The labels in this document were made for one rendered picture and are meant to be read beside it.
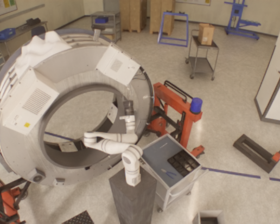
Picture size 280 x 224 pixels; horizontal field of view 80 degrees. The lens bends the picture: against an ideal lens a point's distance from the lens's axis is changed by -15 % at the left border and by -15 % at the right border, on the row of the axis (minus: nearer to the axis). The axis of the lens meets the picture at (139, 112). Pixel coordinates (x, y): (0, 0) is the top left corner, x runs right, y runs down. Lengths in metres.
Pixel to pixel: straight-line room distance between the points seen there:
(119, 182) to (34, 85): 0.82
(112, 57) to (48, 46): 0.42
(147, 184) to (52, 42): 1.12
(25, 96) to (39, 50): 0.33
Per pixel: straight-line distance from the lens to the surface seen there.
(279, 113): 4.07
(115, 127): 1.95
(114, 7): 10.73
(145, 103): 1.84
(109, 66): 1.28
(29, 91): 1.12
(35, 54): 1.29
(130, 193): 1.31
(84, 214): 1.85
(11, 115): 1.19
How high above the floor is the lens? 2.28
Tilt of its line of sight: 40 degrees down
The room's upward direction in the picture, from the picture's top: straight up
